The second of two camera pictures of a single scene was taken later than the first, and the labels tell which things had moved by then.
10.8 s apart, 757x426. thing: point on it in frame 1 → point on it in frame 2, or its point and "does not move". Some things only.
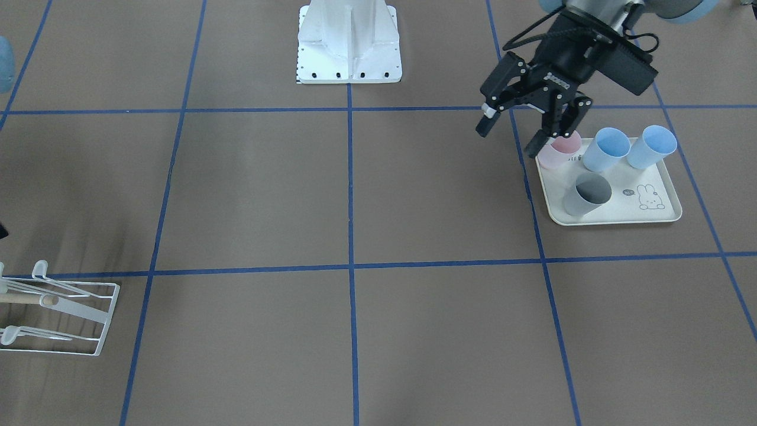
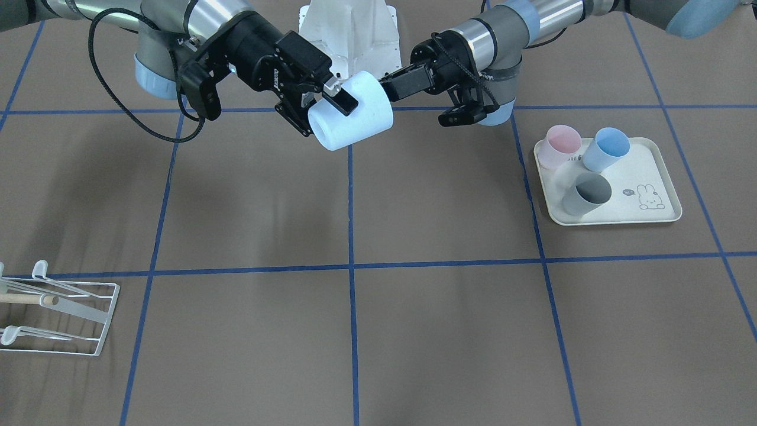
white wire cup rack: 38,315 does not move
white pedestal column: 348,41 does not move
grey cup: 591,190 does not move
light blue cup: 609,145 does not move
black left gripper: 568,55 → 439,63
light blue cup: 654,144 → 333,130
